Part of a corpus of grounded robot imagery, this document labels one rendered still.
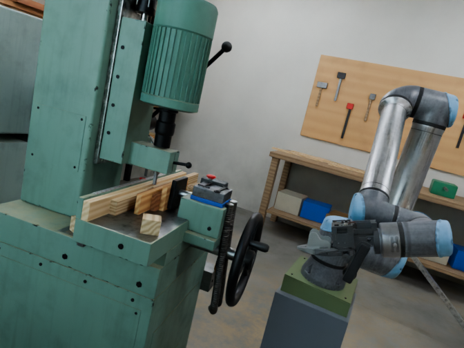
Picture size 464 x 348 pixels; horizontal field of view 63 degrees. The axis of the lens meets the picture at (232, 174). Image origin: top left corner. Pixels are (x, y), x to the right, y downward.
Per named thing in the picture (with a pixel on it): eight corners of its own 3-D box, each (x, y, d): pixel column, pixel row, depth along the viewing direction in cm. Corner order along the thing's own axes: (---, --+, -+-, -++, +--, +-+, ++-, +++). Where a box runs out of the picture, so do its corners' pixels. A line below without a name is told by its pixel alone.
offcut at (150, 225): (158, 236, 93) (161, 221, 92) (139, 233, 92) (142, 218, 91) (159, 229, 97) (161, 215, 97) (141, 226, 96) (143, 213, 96)
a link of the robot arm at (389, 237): (396, 250, 102) (402, 263, 93) (377, 251, 103) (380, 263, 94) (393, 218, 101) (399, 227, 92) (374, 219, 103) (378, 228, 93)
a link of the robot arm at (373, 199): (389, 72, 144) (351, 207, 105) (423, 80, 141) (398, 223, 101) (380, 96, 153) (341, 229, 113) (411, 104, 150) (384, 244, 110)
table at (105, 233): (182, 282, 86) (188, 257, 85) (70, 241, 93) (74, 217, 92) (246, 218, 144) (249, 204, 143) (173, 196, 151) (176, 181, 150)
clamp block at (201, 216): (217, 239, 108) (224, 210, 106) (174, 226, 111) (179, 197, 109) (230, 226, 122) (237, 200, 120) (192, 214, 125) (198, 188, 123)
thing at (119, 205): (114, 216, 100) (117, 201, 99) (108, 213, 100) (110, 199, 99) (197, 182, 157) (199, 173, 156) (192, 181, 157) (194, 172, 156)
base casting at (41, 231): (153, 301, 99) (159, 269, 97) (-19, 235, 113) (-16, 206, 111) (209, 248, 142) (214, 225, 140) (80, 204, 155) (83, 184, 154)
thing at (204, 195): (221, 208, 107) (226, 190, 106) (186, 197, 110) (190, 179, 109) (234, 199, 120) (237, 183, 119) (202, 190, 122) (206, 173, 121)
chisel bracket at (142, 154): (165, 179, 115) (170, 152, 113) (125, 167, 118) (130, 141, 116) (175, 176, 122) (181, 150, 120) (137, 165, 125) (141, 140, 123)
